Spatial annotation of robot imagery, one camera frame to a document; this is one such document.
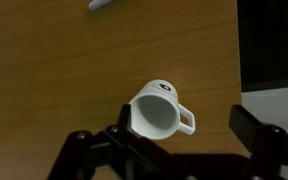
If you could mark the white marker red cap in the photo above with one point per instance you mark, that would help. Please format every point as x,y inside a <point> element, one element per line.
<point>95,4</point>

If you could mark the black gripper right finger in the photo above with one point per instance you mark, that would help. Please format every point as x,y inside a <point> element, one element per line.
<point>270,150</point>

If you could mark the white ceramic mug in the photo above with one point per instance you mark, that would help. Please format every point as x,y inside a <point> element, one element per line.
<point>154,116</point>

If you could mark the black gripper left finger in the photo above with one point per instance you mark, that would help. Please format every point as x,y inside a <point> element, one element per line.
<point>117,156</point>

